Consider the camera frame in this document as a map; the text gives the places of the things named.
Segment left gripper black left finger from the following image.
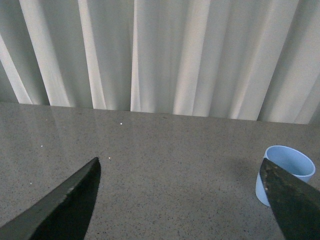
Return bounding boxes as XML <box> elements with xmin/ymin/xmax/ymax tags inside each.
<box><xmin>0</xmin><ymin>157</ymin><xmax>101</xmax><ymax>240</ymax></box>

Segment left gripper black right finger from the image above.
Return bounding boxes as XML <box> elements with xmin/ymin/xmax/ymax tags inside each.
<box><xmin>259</xmin><ymin>158</ymin><xmax>320</xmax><ymax>240</ymax></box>

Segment light blue cup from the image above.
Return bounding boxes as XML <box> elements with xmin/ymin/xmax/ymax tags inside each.
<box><xmin>255</xmin><ymin>145</ymin><xmax>317</xmax><ymax>208</ymax></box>

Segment white pleated curtain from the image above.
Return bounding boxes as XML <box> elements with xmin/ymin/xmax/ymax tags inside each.
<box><xmin>0</xmin><ymin>0</ymin><xmax>320</xmax><ymax>125</ymax></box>

